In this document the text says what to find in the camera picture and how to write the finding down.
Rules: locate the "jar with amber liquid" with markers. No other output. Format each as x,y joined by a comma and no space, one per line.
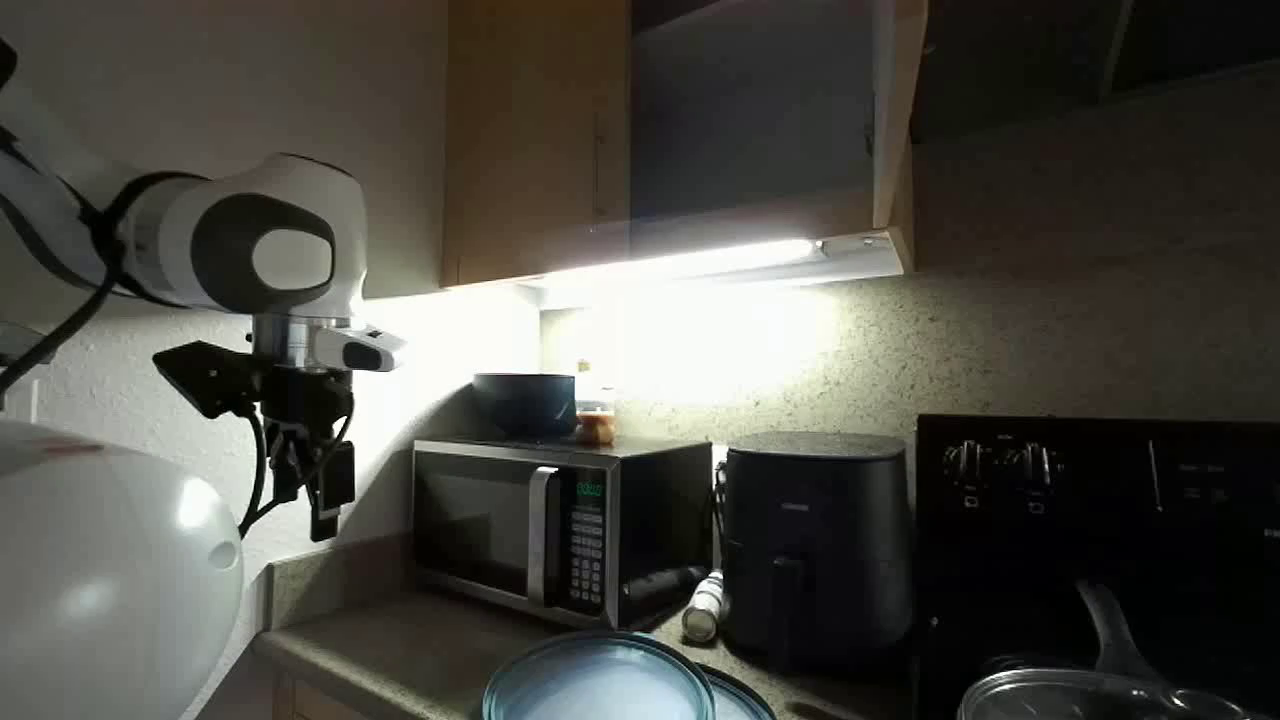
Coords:
592,425

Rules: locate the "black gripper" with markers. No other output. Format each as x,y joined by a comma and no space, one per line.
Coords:
304,402

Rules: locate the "under-cabinet strip light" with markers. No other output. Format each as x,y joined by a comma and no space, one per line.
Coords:
722,261

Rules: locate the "dark round bowl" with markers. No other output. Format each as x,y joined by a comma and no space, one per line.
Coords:
526,406

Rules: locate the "stainless steel microwave oven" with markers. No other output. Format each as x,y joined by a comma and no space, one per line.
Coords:
533,525

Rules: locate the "small pale grinder bottle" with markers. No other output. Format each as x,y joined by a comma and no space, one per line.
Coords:
705,609

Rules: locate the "black stove knob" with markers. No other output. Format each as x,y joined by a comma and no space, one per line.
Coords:
966,466
1035,466

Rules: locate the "black air fryer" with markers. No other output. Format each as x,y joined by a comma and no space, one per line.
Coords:
817,533

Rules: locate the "dark cabinet above stove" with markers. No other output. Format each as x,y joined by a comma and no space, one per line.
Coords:
1065,54

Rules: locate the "light wooden cabinet door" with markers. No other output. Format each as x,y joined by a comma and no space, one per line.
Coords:
902,123

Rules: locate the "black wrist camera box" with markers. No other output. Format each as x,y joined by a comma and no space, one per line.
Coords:
207,377

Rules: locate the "black kitchen stove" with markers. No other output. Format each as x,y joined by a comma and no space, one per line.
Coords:
1133,533

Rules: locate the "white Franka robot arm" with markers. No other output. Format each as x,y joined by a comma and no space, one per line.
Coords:
225,243

